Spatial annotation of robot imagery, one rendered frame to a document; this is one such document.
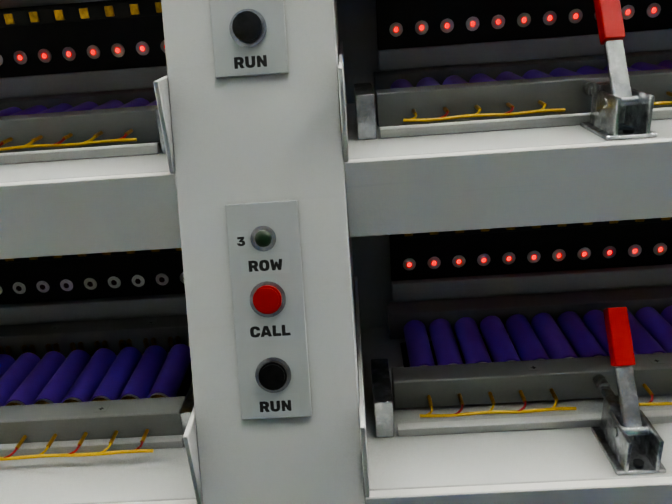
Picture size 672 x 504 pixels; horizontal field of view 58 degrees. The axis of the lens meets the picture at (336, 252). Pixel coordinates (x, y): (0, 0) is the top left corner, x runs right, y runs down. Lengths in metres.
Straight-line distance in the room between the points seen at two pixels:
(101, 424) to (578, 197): 0.33
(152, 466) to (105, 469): 0.03
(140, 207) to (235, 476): 0.16
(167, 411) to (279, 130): 0.20
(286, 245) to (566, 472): 0.21
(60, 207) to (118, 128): 0.08
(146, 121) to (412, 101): 0.18
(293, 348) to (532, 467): 0.16
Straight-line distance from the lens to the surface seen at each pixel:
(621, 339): 0.41
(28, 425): 0.46
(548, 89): 0.43
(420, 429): 0.41
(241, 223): 0.34
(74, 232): 0.38
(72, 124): 0.45
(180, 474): 0.41
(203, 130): 0.35
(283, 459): 0.37
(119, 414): 0.43
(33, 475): 0.45
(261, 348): 0.35
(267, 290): 0.34
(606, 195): 0.37
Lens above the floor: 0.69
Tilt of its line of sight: 4 degrees down
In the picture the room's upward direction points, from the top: 4 degrees counter-clockwise
